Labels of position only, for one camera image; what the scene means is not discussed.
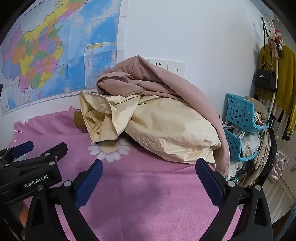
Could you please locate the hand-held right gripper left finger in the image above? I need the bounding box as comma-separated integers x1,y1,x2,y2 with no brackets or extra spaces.
25,159,104,241

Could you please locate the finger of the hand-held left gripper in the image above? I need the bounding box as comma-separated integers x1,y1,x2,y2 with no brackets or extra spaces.
5,142,68,168
0,141,34,164

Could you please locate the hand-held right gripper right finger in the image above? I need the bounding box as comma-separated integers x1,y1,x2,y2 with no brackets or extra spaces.
195,158,274,241

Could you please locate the pink coat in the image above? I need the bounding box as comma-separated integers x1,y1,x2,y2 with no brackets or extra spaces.
96,55,231,177

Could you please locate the person's left forearm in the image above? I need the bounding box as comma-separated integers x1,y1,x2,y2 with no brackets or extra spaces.
20,202,30,234

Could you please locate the olive yellow cloth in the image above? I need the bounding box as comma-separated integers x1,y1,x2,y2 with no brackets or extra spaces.
73,110,87,130

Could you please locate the blue perforated plastic basket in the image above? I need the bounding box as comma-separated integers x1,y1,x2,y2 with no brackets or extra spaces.
223,127,260,162
224,93,270,133

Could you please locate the pink daisy print bedsheet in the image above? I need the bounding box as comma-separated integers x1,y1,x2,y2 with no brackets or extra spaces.
0,107,243,241

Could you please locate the pile of beige bags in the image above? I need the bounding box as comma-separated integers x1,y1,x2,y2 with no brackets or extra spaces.
236,128,278,188

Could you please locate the cream coat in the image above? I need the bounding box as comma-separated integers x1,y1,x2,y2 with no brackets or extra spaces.
79,91,222,164

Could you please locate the clear plastic bag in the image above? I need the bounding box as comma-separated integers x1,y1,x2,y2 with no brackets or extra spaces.
269,149,289,184

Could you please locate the beige pleated skirt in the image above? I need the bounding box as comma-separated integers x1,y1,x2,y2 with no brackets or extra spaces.
258,91,286,139

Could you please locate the black handbag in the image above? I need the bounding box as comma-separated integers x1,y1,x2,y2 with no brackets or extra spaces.
254,62,277,93

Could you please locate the mustard yellow sweater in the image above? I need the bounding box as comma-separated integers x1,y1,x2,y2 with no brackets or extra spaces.
258,44,296,142

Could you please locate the small plush toy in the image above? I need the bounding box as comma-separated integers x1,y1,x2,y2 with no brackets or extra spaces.
268,29,284,57

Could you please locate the colourful wall map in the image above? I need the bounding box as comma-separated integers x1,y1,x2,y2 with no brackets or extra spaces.
0,0,122,116

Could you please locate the white wall switch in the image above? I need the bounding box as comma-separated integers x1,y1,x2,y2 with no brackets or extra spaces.
168,60,185,76

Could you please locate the white wall socket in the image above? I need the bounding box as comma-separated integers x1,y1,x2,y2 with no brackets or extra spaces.
148,59,169,70

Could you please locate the white wall hook rack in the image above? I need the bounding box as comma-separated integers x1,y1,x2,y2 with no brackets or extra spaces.
261,16,287,44

